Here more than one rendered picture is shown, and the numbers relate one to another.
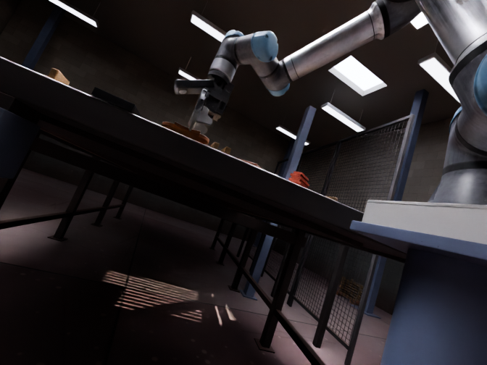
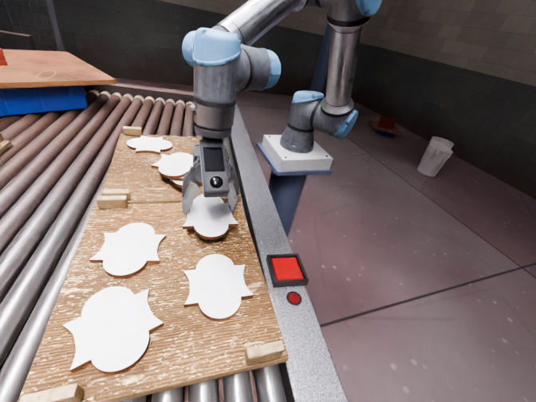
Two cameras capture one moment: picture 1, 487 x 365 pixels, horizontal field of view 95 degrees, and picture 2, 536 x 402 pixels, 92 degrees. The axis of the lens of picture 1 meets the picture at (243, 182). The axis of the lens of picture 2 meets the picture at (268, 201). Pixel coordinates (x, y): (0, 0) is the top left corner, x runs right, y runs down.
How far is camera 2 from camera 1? 1.05 m
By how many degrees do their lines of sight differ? 100
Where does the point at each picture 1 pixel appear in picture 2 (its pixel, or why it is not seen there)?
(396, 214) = (296, 165)
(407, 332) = (288, 193)
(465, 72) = (336, 120)
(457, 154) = (304, 124)
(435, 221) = (308, 166)
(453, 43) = (336, 99)
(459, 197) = (305, 147)
